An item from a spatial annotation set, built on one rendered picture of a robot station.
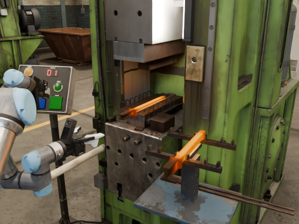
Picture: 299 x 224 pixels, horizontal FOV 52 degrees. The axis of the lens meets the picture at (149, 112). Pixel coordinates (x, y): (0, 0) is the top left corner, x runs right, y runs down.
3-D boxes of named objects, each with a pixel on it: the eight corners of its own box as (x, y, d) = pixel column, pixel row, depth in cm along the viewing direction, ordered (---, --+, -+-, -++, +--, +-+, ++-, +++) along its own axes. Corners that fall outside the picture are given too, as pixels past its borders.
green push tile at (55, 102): (60, 109, 175) (62, 97, 176) (48, 108, 176) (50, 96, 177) (61, 110, 177) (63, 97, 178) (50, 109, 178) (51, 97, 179)
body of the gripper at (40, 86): (49, 82, 160) (37, 75, 148) (46, 98, 158) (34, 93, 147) (35, 82, 161) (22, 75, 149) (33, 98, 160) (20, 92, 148)
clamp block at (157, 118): (163, 134, 158) (163, 122, 156) (150, 130, 163) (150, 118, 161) (175, 126, 168) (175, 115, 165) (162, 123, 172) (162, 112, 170)
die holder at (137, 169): (160, 213, 167) (161, 138, 152) (107, 190, 188) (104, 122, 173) (204, 170, 211) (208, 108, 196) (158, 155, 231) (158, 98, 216)
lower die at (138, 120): (144, 128, 165) (144, 114, 162) (115, 121, 175) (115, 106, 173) (182, 107, 197) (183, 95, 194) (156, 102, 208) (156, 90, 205)
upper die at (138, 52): (143, 63, 153) (143, 43, 150) (113, 59, 163) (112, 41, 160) (184, 52, 185) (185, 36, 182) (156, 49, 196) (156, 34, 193)
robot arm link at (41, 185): (30, 186, 129) (26, 163, 126) (56, 187, 128) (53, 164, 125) (21, 197, 122) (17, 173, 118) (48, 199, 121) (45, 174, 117)
